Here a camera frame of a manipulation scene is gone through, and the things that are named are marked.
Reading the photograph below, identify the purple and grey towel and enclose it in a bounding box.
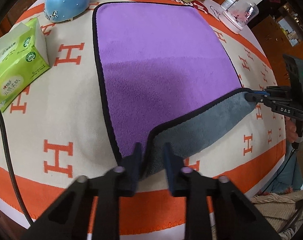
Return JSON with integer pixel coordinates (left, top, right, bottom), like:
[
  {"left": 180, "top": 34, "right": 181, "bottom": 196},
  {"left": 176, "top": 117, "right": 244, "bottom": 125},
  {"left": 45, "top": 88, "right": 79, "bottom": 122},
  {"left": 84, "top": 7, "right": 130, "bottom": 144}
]
[{"left": 92, "top": 2, "right": 256, "bottom": 179}]

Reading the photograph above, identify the wooden cabinet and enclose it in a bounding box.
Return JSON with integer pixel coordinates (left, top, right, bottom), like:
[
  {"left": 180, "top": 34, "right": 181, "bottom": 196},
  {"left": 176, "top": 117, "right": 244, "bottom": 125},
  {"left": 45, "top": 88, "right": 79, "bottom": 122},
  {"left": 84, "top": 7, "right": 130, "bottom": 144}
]
[{"left": 251, "top": 2, "right": 303, "bottom": 63}]

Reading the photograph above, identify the pink base glass dome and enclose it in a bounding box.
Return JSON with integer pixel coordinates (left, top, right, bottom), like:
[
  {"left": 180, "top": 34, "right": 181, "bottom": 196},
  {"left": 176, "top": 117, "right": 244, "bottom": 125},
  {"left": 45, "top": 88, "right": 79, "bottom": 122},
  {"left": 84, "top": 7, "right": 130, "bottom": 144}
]
[{"left": 219, "top": 0, "right": 259, "bottom": 34}]

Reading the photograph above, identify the green tissue pack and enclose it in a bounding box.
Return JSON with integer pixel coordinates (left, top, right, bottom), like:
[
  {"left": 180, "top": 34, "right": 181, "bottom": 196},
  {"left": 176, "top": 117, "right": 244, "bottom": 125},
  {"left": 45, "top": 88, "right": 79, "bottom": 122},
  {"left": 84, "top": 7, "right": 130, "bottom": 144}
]
[{"left": 0, "top": 18, "right": 50, "bottom": 111}]

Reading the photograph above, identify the black cable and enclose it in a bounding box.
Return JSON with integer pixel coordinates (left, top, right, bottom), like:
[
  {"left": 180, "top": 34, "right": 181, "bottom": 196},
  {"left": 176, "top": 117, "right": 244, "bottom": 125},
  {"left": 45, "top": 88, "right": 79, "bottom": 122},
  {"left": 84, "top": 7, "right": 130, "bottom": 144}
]
[{"left": 0, "top": 97, "right": 35, "bottom": 227}]

